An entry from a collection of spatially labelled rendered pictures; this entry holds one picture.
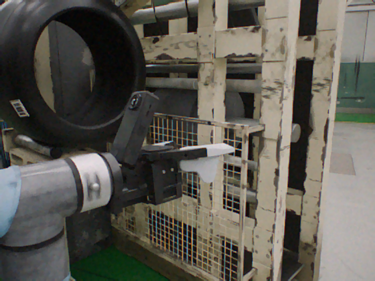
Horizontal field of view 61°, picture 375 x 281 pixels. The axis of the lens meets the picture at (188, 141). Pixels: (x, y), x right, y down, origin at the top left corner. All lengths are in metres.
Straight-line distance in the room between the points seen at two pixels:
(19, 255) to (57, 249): 0.04
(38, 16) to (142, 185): 0.81
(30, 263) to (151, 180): 0.18
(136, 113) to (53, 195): 0.16
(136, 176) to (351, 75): 9.80
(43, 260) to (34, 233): 0.04
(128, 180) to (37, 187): 0.13
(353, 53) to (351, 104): 1.38
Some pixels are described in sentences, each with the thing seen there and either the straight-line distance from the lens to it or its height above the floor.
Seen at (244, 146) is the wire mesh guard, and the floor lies 0.92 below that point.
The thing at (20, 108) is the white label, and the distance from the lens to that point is 1.16.
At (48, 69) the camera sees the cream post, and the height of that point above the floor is 1.19.
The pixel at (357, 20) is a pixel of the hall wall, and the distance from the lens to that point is 10.32.
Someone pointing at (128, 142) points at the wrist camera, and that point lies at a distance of 0.46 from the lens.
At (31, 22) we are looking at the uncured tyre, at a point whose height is 1.34.
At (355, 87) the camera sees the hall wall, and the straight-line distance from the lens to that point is 10.19.
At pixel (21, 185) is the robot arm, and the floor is 1.07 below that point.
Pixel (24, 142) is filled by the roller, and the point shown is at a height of 0.91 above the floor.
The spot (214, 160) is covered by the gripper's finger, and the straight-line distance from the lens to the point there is 0.51.
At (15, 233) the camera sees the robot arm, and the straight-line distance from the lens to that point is 0.42.
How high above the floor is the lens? 1.19
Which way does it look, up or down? 12 degrees down
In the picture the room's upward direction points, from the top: straight up
